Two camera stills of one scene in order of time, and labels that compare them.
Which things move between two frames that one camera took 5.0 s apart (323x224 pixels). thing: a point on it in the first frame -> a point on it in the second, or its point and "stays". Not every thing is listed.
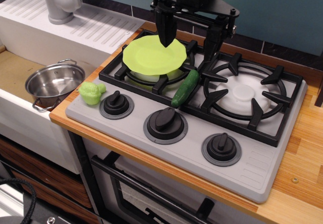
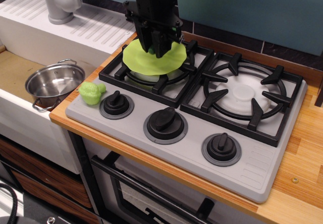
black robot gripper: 199,0 -> 155,8
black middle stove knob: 165,126 stays
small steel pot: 49,83 stays
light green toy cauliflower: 91,92 stays
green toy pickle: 185,88 -> 151,51
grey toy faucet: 61,3 stays
